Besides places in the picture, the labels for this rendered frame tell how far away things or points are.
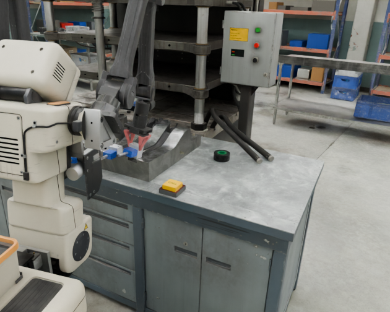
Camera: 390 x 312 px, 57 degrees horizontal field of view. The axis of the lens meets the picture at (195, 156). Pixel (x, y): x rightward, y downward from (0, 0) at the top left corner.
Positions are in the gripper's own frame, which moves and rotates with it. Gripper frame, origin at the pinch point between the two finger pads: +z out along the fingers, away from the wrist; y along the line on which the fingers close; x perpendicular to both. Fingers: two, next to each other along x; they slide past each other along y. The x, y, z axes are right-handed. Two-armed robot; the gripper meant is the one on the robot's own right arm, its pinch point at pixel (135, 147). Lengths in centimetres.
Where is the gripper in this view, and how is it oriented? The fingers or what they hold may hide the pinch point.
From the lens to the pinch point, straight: 151.4
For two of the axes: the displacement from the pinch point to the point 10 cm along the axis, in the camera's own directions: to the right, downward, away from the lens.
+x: -4.3, 2.1, -8.8
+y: -8.7, -3.4, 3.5
